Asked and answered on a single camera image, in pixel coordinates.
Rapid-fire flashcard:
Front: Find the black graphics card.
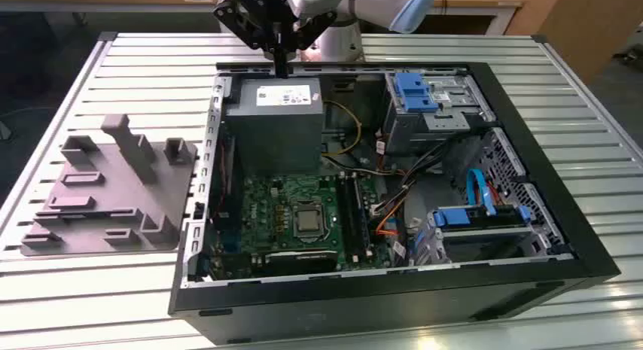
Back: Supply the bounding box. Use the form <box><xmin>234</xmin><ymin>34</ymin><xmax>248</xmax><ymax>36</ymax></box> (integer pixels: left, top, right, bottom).
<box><xmin>251</xmin><ymin>249</ymin><xmax>340</xmax><ymax>278</ymax></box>

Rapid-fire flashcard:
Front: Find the silver CPU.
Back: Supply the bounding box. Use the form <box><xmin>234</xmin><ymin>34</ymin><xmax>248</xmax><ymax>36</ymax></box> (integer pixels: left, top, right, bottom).
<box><xmin>294</xmin><ymin>208</ymin><xmax>327</xmax><ymax>234</ymax></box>

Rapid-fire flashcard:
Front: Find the metal drive cage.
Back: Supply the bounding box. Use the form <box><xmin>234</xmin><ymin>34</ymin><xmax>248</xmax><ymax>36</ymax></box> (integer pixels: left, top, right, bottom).
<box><xmin>384</xmin><ymin>71</ymin><xmax>499</xmax><ymax>157</ymax></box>

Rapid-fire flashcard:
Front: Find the wooden desk white frame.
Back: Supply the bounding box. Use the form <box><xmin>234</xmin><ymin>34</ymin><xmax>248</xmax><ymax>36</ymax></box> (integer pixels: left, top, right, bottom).
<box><xmin>0</xmin><ymin>0</ymin><xmax>527</xmax><ymax>37</ymax></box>

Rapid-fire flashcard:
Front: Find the black chair base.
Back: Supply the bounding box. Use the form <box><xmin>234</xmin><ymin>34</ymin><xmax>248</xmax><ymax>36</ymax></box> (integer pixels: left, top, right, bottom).
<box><xmin>610</xmin><ymin>43</ymin><xmax>643</xmax><ymax>68</ymax></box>

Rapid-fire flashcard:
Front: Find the black PC case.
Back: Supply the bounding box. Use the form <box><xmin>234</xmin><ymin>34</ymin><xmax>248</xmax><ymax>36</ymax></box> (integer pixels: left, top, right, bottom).
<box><xmin>168</xmin><ymin>61</ymin><xmax>623</xmax><ymax>347</ymax></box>

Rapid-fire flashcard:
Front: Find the yellow wire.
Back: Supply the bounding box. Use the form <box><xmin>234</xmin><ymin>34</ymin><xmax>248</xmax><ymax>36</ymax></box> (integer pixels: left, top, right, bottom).
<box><xmin>320</xmin><ymin>101</ymin><xmax>363</xmax><ymax>157</ymax></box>

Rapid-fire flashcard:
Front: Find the black cable bundle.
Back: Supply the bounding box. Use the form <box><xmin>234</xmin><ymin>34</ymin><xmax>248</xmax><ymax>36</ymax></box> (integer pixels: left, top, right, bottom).
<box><xmin>374</xmin><ymin>129</ymin><xmax>491</xmax><ymax>215</ymax></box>

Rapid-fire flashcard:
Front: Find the grey power supply unit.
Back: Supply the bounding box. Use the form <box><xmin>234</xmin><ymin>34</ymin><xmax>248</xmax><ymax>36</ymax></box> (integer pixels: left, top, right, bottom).
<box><xmin>222</xmin><ymin>78</ymin><xmax>326</xmax><ymax>178</ymax></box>

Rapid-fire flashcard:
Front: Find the CPU socket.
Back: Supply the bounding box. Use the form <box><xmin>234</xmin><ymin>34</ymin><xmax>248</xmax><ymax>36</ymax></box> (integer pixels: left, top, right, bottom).
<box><xmin>287</xmin><ymin>200</ymin><xmax>332</xmax><ymax>242</ymax></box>

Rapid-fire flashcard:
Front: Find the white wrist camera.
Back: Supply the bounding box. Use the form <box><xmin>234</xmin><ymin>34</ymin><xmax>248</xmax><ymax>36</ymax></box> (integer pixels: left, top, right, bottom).
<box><xmin>279</xmin><ymin>0</ymin><xmax>348</xmax><ymax>20</ymax></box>

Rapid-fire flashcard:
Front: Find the hard disk in blue carrier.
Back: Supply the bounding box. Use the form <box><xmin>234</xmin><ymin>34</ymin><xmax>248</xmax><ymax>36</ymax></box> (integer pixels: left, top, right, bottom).
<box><xmin>426</xmin><ymin>205</ymin><xmax>534</xmax><ymax>230</ymax></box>

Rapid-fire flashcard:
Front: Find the black RAM slot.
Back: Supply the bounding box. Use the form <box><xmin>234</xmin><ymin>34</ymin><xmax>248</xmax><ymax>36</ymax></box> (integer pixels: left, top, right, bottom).
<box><xmin>338</xmin><ymin>172</ymin><xmax>359</xmax><ymax>263</ymax></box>

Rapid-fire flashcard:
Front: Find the metal disk bay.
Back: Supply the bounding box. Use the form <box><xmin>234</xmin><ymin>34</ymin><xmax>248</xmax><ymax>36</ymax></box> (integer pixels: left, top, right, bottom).
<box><xmin>410</xmin><ymin>205</ymin><xmax>574</xmax><ymax>266</ymax></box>

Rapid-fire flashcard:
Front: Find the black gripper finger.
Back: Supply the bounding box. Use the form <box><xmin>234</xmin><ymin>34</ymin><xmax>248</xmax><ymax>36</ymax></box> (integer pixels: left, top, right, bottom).
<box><xmin>211</xmin><ymin>0</ymin><xmax>283</xmax><ymax>78</ymax></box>
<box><xmin>282</xmin><ymin>11</ymin><xmax>339</xmax><ymax>79</ymax></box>

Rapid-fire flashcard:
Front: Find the wooden cabinet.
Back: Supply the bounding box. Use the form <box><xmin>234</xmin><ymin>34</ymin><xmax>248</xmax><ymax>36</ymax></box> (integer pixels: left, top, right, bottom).
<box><xmin>511</xmin><ymin>0</ymin><xmax>643</xmax><ymax>86</ymax></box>

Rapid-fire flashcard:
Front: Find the blue SATA cable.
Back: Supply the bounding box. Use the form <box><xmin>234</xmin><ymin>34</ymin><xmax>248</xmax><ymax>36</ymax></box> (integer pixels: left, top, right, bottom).
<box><xmin>466</xmin><ymin>169</ymin><xmax>499</xmax><ymax>215</ymax></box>

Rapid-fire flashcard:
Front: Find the grey parts rack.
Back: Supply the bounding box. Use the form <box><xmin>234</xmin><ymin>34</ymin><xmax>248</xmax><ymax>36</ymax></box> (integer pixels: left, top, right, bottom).
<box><xmin>19</xmin><ymin>114</ymin><xmax>200</xmax><ymax>257</ymax></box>

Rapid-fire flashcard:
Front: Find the blue drive bay latch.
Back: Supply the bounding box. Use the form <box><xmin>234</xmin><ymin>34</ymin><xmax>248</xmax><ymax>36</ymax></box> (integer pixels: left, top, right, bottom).
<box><xmin>394</xmin><ymin>73</ymin><xmax>442</xmax><ymax>114</ymax></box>

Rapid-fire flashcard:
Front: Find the green motherboard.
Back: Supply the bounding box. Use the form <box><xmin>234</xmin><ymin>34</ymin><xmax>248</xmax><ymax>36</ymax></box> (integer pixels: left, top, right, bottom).
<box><xmin>203</xmin><ymin>172</ymin><xmax>403</xmax><ymax>279</ymax></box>

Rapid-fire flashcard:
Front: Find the orange wire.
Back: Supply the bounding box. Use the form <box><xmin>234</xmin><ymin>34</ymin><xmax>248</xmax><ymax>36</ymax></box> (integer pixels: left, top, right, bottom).
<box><xmin>374</xmin><ymin>214</ymin><xmax>403</xmax><ymax>238</ymax></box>

